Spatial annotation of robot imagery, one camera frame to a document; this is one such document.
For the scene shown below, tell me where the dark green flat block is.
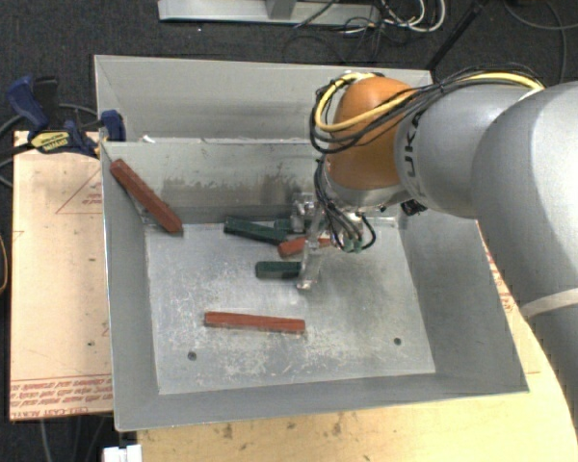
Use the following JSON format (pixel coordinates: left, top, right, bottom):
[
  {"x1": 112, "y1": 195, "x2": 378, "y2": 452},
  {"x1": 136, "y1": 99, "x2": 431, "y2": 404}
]
[
  {"x1": 273, "y1": 217, "x2": 314, "y2": 234},
  {"x1": 223, "y1": 216, "x2": 290, "y2": 246},
  {"x1": 254, "y1": 260, "x2": 303, "y2": 281}
]

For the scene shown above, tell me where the red-brown flat block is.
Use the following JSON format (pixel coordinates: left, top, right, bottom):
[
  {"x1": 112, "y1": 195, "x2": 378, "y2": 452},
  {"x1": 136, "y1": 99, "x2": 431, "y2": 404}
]
[
  {"x1": 109, "y1": 158, "x2": 185, "y2": 236},
  {"x1": 276, "y1": 236, "x2": 334, "y2": 260},
  {"x1": 203, "y1": 310, "x2": 307, "y2": 337}
]

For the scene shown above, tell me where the grey metal bin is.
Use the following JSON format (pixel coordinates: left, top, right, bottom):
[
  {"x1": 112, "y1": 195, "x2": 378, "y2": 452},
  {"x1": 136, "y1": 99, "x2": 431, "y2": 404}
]
[{"x1": 93, "y1": 54, "x2": 531, "y2": 433}]

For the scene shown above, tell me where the brown cardboard board, red print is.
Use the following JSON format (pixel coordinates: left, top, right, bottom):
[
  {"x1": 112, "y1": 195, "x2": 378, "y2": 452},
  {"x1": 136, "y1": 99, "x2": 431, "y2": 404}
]
[{"x1": 9, "y1": 129, "x2": 543, "y2": 424}]

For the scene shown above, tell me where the black cylinder on white bracket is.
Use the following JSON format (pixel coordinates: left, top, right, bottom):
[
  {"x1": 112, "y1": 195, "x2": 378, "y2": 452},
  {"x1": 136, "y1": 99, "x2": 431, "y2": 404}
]
[{"x1": 400, "y1": 198, "x2": 429, "y2": 217}]

